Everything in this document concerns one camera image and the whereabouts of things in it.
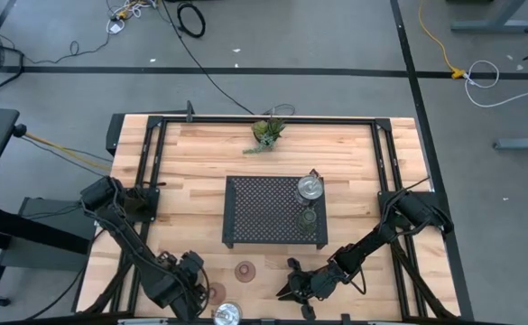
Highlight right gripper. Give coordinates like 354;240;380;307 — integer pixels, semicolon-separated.
275;256;349;320

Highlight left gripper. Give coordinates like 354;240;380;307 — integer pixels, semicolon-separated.
153;250;209;322

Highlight green ribbed glass candlestick holder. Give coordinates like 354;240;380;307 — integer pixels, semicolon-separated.
295;208;320;235

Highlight black perforated metal shelf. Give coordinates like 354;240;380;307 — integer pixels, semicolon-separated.
221;175;329;250

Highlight potted succulent plant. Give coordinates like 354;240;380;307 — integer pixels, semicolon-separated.
242;116;287;156

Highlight grey cabinet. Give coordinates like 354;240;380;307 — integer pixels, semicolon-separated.
1;197;97;273

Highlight grey desk leg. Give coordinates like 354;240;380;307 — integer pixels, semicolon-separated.
492;136;528;152
450;0;528;34

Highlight silver bracket plate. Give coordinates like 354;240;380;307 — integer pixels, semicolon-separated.
116;317;170;325

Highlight black aluminium table frame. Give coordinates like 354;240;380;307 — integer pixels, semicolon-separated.
74;115;462;325

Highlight orange yellow cable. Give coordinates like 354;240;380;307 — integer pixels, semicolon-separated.
23;131;113;172

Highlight long black floor cable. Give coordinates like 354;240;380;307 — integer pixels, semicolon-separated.
160;0;256;116

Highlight coiled black cable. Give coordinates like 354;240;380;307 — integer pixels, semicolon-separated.
176;2;207;39

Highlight yellow extension cable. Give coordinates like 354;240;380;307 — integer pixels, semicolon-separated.
417;0;468;80

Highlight white floor cable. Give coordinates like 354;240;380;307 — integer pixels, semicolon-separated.
464;59;528;109

